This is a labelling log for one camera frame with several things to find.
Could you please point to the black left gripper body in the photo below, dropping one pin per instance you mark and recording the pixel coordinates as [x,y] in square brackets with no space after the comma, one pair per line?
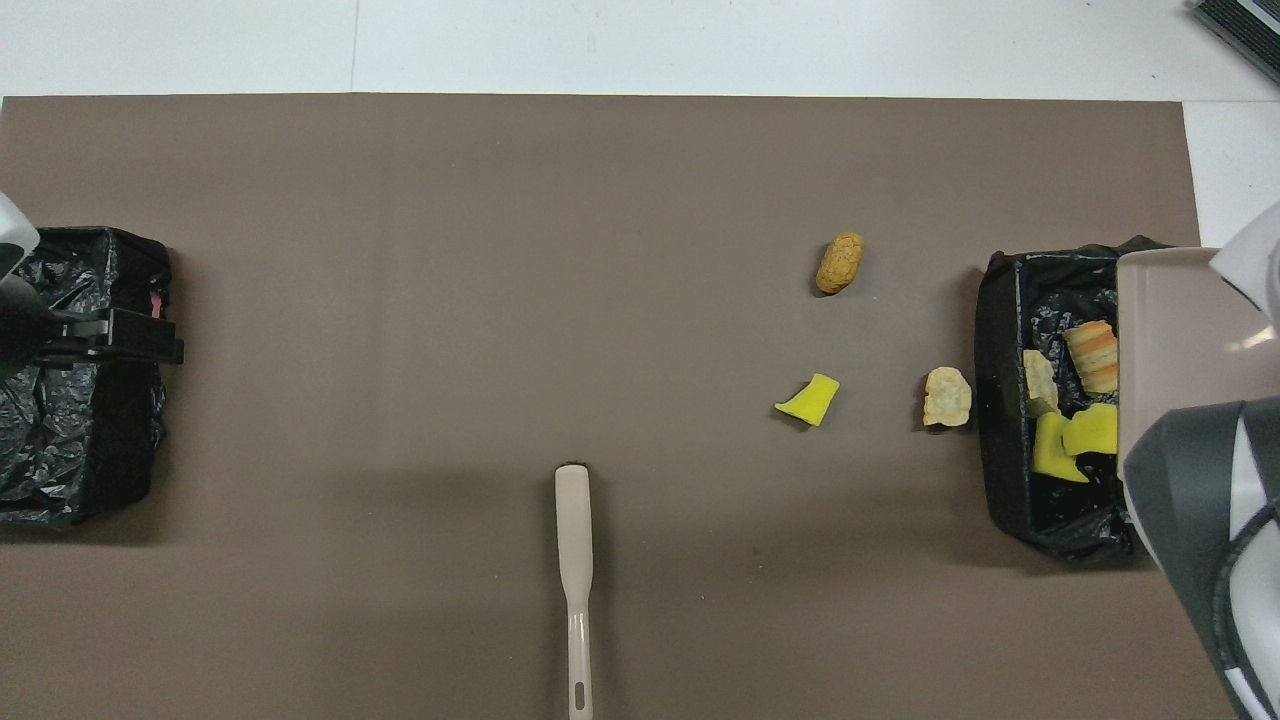
[18,335]

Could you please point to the beige brush black bristles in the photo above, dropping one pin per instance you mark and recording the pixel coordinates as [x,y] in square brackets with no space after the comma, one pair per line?
[575,540]

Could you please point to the yellow sponge piece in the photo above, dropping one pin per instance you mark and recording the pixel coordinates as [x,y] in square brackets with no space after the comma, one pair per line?
[812,400]
[1050,450]
[1095,430]

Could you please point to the beige striped bread piece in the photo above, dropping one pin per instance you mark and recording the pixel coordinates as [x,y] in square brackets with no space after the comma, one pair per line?
[1092,355]

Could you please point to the beige plastic dustpan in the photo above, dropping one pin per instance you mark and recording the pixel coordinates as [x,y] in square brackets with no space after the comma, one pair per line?
[1180,340]

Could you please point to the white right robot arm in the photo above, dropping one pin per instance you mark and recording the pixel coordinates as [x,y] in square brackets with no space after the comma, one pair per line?
[1180,520]

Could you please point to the black bag lined bin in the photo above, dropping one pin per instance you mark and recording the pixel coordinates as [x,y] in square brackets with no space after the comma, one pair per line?
[1000,450]
[80,450]

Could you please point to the brown table mat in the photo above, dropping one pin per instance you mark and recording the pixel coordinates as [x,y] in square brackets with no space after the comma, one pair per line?
[300,200]

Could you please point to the brown peanut shaped bread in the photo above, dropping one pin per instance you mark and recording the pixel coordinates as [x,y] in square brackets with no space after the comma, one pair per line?
[840,263]

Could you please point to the dark ribbed panel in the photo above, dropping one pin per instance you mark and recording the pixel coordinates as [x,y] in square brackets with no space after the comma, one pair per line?
[1250,25]

